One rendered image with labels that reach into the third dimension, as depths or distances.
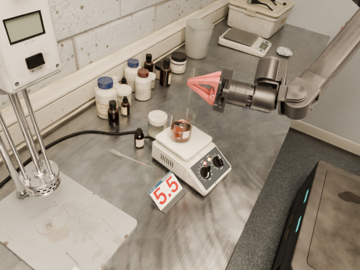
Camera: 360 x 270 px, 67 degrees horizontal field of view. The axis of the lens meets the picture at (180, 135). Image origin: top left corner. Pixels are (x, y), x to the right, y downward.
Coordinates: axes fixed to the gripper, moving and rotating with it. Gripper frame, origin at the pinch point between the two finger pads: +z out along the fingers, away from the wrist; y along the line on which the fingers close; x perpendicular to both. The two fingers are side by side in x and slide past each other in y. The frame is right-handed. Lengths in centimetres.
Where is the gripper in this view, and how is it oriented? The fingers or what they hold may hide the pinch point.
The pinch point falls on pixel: (190, 82)
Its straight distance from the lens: 66.2
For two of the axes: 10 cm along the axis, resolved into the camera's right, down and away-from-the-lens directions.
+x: -1.1, 7.3, 6.7
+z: -9.6, -2.4, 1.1
